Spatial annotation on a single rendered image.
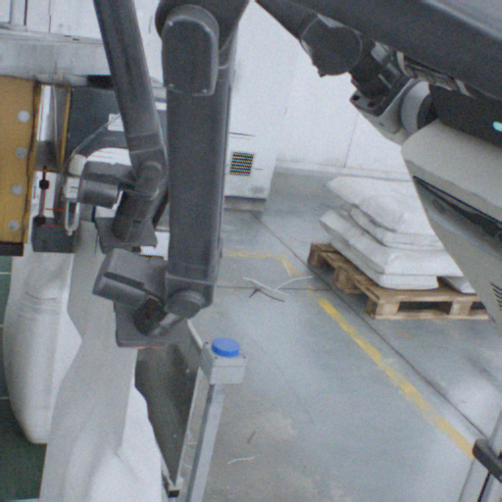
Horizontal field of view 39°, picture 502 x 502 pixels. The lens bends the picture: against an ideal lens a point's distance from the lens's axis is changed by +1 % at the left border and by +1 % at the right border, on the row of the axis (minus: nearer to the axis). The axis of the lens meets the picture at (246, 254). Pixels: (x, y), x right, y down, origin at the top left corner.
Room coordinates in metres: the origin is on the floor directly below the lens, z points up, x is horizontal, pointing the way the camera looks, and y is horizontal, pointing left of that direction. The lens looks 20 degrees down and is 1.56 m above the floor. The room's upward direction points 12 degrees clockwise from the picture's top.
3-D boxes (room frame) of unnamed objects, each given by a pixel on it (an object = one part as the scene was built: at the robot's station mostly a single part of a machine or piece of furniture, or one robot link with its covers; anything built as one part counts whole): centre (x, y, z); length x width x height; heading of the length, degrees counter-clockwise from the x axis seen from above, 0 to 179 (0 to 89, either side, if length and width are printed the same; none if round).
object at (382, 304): (4.29, -1.12, 0.07); 1.20 x 0.82 x 0.14; 117
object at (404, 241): (4.13, -0.82, 0.44); 0.66 x 0.42 x 0.14; 19
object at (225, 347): (1.36, 0.00, 0.84); 0.06 x 0.06 x 0.02
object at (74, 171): (1.27, 0.34, 1.14); 0.05 x 0.04 x 0.16; 115
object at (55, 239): (1.31, 0.38, 1.04); 0.08 x 0.06 x 0.05; 115
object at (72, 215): (1.26, 0.34, 1.11); 0.03 x 0.03 x 0.06
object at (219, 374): (1.36, 0.00, 0.81); 0.08 x 0.08 x 0.06; 25
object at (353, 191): (4.32, -0.76, 0.56); 0.66 x 0.43 x 0.15; 113
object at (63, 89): (1.37, 0.44, 1.26); 0.22 x 0.05 x 0.16; 25
